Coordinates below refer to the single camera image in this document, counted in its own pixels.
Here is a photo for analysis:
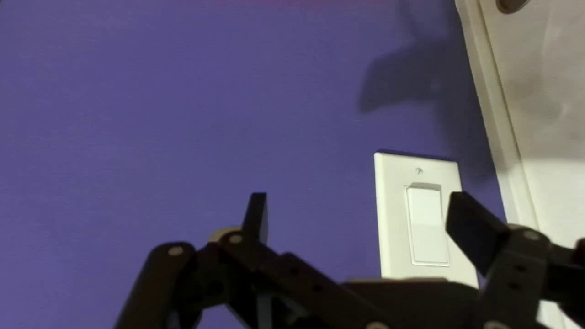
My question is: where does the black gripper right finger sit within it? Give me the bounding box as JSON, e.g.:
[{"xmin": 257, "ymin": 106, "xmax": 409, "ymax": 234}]
[{"xmin": 443, "ymin": 190, "xmax": 585, "ymax": 329}]

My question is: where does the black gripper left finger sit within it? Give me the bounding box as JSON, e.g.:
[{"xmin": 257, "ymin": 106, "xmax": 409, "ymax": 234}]
[{"xmin": 113, "ymin": 192, "xmax": 390, "ymax": 329}]

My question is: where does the narrow white door trim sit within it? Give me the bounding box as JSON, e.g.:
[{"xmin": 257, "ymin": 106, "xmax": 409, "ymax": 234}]
[{"xmin": 453, "ymin": 0, "xmax": 568, "ymax": 329}]

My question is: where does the white door with knob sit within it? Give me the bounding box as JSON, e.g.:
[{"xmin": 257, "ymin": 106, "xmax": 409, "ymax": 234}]
[{"xmin": 478, "ymin": 0, "xmax": 585, "ymax": 329}]

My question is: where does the white light switch plate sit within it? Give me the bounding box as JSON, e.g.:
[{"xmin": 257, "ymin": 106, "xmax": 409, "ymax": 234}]
[{"xmin": 372, "ymin": 150, "xmax": 480, "ymax": 288}]

